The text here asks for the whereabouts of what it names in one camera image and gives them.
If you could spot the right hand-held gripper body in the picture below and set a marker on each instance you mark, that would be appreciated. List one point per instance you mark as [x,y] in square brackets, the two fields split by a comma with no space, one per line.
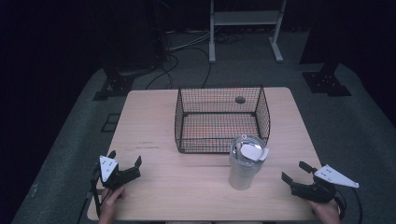
[322,186]

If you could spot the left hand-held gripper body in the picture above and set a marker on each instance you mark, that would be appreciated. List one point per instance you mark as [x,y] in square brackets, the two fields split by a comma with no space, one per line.
[116,177]

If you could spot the silver steel tumbler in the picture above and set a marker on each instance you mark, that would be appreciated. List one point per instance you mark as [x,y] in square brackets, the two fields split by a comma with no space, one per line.
[244,174]

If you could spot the person's right hand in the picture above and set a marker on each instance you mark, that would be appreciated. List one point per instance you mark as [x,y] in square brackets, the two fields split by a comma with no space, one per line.
[325,213]

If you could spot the person's left hand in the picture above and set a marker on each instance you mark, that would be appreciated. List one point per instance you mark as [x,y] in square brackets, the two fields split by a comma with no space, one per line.
[110,203]

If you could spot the white crumpled paper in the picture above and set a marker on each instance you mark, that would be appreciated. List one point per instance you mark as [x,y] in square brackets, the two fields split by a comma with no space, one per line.
[253,151]

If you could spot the black stand base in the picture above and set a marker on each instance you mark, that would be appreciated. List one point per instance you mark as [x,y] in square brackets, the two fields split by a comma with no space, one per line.
[325,82]
[116,85]

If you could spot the small brown round object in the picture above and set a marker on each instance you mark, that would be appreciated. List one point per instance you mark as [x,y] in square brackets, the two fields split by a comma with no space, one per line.
[240,100]

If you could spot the black square floor frame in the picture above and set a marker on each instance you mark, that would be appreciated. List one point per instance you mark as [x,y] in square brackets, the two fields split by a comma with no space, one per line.
[111,122]

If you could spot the white metal stand frame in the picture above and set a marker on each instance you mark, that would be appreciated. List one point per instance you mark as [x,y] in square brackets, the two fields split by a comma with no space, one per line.
[243,18]

